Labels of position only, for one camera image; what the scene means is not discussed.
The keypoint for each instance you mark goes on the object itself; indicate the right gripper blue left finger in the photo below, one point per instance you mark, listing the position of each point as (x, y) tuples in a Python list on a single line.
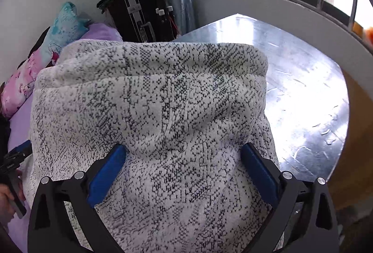
[(50, 229)]

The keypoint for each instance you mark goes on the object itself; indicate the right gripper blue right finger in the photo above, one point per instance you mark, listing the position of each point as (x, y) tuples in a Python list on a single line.
[(316, 230)]

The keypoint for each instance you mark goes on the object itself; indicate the white grey knit jacket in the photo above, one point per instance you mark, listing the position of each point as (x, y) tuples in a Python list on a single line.
[(183, 111)]

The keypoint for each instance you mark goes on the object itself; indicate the black clothes pile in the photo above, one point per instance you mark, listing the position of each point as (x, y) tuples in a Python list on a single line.
[(5, 132)]

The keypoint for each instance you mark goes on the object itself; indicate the left hand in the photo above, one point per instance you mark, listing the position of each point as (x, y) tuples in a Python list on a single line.
[(7, 211)]

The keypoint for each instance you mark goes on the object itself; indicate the purple fleece bed sheet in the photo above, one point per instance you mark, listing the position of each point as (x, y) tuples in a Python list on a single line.
[(20, 124)]

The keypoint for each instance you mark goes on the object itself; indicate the glossy grey table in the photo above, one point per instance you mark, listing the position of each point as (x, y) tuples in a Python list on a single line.
[(306, 101)]

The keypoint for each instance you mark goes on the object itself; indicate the pink blue floral pillow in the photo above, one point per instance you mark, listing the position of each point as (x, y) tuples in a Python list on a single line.
[(67, 27)]

